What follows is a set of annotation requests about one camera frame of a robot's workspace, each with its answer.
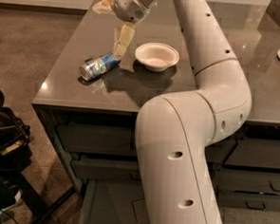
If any white paper bowl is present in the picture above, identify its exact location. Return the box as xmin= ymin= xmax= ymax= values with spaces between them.
xmin=135 ymin=43 xmax=179 ymax=72

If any grey cabinet with counter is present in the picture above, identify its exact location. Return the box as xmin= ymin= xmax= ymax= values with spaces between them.
xmin=26 ymin=0 xmax=280 ymax=209

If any grey middle right drawer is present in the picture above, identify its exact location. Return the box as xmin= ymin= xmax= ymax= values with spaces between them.
xmin=212 ymin=170 xmax=280 ymax=194

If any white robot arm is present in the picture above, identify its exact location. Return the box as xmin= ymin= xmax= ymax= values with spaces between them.
xmin=93 ymin=0 xmax=252 ymax=224

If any grey open bottom drawer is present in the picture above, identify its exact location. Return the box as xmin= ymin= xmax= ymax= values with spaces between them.
xmin=78 ymin=180 xmax=149 ymax=224

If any grey top right drawer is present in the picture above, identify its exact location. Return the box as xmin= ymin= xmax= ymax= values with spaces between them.
xmin=205 ymin=140 xmax=280 ymax=169

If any grey bottom right drawer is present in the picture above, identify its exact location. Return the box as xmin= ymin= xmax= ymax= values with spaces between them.
xmin=217 ymin=192 xmax=280 ymax=212

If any blue silver redbull can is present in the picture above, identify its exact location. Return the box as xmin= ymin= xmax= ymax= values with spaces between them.
xmin=79 ymin=52 xmax=121 ymax=82

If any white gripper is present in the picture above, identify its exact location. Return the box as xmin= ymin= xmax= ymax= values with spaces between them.
xmin=92 ymin=0 xmax=149 ymax=58

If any grey middle left drawer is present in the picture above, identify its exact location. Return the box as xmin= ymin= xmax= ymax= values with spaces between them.
xmin=71 ymin=157 xmax=140 ymax=181

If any grey square paper piece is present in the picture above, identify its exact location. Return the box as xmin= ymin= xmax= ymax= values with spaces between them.
xmin=132 ymin=198 xmax=147 ymax=222

